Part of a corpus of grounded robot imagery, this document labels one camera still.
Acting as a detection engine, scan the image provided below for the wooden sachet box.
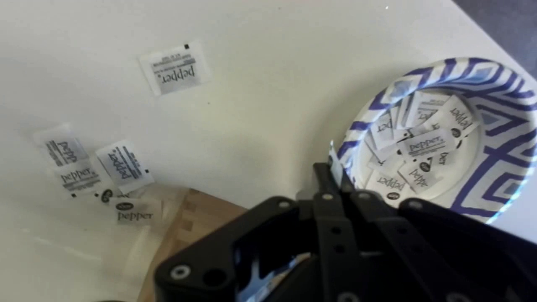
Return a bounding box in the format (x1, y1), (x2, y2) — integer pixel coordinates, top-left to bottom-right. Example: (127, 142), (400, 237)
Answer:
(135, 187), (249, 302)

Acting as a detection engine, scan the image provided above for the blue white patterned paper plate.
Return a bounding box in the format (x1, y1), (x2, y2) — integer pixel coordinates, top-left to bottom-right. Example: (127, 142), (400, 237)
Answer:
(328, 56), (537, 225)

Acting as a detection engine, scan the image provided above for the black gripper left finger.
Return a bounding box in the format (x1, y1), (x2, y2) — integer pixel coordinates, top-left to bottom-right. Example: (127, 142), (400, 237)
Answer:
(152, 163), (359, 302)

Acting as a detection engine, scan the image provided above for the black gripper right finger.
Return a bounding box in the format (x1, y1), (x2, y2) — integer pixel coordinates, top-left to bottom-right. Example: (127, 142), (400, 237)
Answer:
(335, 175), (537, 302)

